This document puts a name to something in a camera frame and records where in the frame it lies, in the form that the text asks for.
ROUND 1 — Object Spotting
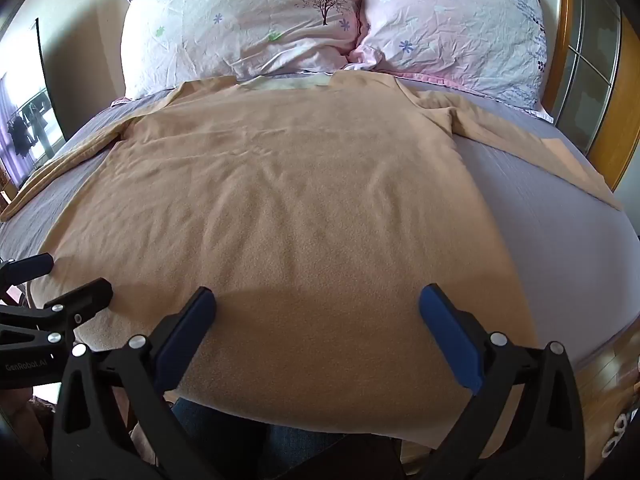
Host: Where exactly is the pink floral pillow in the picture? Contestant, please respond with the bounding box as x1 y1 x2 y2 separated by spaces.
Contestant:
345 0 555 123

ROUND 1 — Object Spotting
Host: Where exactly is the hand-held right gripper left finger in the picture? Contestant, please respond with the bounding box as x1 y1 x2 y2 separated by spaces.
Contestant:
52 286 218 480

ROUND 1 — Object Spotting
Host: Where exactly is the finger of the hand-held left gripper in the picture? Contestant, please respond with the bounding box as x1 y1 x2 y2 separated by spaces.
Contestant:
0 253 55 291
0 277 114 343

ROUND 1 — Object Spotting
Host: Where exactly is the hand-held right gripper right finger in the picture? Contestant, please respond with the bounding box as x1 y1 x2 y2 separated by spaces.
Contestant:
419 283 586 480

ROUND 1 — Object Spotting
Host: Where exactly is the person's blue jeans leg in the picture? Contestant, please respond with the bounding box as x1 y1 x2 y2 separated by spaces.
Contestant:
172 397 361 480

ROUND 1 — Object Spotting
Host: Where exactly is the beige long-sleeve shirt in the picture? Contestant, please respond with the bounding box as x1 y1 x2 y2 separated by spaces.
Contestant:
0 74 623 446

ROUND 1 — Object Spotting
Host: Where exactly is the floral pillow with tree print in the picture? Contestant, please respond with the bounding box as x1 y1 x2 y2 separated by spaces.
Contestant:
120 0 368 101

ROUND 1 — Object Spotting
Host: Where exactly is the window with purple curtain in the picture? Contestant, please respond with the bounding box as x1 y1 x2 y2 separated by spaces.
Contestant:
0 17 66 188

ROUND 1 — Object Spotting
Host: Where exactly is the wooden headboard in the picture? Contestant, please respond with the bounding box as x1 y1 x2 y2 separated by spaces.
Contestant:
542 0 640 193

